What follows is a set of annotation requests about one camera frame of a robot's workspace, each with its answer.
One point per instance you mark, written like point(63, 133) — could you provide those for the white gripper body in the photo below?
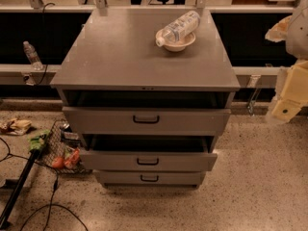
point(298, 36)

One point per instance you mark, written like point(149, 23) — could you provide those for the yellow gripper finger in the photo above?
point(279, 31)

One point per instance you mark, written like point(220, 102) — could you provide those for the clear blue plastic bottle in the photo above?
point(179, 28)

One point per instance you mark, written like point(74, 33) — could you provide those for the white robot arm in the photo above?
point(297, 36)

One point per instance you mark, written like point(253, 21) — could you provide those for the white paper bowl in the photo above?
point(170, 43)

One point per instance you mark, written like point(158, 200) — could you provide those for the small clear water bottle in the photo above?
point(32, 56)

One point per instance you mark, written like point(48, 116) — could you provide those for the bottom grey drawer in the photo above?
point(149, 178)

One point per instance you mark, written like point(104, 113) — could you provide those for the grey drawer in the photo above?
point(148, 161)
point(149, 178)
point(138, 121)

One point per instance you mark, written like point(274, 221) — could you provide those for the grey drawer cabinet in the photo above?
point(115, 63)

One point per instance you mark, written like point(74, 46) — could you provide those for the middle grey drawer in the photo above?
point(148, 161)

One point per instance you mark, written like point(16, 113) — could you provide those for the top grey drawer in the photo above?
point(138, 121)

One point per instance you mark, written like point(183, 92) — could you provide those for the dark drink can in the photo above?
point(67, 135)

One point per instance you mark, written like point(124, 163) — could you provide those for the red tomato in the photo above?
point(58, 163)

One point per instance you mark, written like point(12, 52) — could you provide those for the green snack bag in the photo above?
point(38, 141)

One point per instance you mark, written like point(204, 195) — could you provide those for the crumpled brown paper bag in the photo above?
point(15, 126)

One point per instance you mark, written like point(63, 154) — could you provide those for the black metal pole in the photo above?
point(4, 224)

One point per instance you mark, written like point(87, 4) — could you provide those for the black wire mesh basket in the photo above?
point(56, 148)

